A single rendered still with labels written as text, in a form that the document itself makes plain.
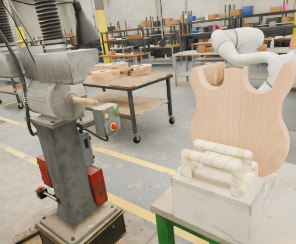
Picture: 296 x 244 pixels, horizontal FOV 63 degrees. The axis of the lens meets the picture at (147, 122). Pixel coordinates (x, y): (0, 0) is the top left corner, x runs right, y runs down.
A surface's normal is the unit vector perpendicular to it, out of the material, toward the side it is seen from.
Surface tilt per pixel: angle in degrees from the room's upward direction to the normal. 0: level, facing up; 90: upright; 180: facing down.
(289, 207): 0
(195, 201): 90
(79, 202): 90
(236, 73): 90
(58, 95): 86
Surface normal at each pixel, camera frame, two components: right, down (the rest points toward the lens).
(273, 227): -0.11, -0.93
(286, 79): -0.62, 0.34
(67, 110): 0.73, 0.27
